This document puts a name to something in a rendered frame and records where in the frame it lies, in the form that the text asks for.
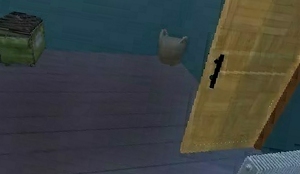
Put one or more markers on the beige bag bin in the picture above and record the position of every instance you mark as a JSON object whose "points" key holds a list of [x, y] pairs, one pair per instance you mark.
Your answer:
{"points": [[171, 49]]}

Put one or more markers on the light wooden room door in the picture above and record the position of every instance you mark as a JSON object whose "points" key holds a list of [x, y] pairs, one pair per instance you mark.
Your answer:
{"points": [[248, 74]]}

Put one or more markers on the green box bin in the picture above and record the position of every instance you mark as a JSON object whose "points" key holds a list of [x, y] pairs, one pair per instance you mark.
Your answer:
{"points": [[18, 42]]}

